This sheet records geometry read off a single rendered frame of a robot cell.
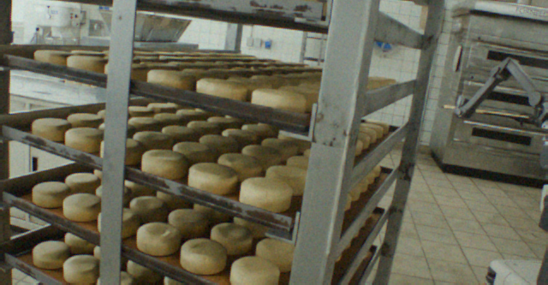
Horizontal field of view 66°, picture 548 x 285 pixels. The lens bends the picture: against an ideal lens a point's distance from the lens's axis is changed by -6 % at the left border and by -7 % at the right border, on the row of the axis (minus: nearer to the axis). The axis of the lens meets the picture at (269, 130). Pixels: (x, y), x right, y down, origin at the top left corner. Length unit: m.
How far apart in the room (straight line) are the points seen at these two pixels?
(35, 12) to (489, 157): 5.56
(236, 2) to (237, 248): 0.28
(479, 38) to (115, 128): 5.09
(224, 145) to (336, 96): 0.26
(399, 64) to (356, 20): 5.95
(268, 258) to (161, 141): 0.19
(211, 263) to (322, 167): 0.18
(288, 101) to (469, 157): 5.21
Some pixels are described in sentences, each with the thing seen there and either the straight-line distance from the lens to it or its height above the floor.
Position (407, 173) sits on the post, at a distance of 0.98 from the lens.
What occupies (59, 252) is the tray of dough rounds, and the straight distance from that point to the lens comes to 0.68.
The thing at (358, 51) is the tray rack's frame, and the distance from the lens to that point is 0.34.
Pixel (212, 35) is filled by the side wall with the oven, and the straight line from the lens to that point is 6.53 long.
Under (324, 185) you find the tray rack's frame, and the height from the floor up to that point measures 1.18.
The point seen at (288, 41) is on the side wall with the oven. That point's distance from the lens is 6.30.
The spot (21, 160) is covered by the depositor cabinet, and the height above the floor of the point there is 0.48.
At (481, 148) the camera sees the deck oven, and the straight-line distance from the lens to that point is 5.51.
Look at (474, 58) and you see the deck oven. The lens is 5.39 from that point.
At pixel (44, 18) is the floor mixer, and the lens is 5.77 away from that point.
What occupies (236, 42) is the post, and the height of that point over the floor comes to 1.26.
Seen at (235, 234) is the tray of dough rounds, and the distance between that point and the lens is 0.54.
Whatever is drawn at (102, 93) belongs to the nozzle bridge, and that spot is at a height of 0.92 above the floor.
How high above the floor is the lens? 1.29
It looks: 12 degrees down
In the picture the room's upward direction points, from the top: 8 degrees clockwise
